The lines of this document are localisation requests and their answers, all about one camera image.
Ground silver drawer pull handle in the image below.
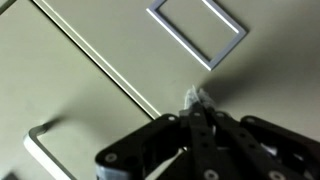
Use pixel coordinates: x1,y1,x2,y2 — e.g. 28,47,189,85
22,123,80,180

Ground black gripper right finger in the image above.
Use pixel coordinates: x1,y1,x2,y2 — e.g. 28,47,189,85
198,87,320,180

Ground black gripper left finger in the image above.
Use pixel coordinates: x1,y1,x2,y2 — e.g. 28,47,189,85
94,87,215,180

